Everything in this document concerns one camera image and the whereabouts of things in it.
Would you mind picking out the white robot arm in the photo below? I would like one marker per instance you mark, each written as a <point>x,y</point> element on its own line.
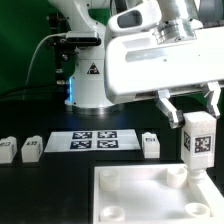
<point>180,22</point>

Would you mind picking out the white square tabletop tray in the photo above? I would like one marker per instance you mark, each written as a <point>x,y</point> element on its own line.
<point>154,194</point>

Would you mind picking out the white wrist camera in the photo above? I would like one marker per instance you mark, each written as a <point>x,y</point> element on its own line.
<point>132,16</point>

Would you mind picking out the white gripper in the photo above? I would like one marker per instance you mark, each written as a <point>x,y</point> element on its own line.
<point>136,66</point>

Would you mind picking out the white sheet with markers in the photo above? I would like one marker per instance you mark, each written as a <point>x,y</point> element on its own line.
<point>96,140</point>

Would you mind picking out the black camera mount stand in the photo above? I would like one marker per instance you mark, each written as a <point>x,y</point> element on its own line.
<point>63,51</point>

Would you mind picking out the black camera on mount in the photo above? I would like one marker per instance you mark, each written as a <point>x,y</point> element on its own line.
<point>83,38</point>

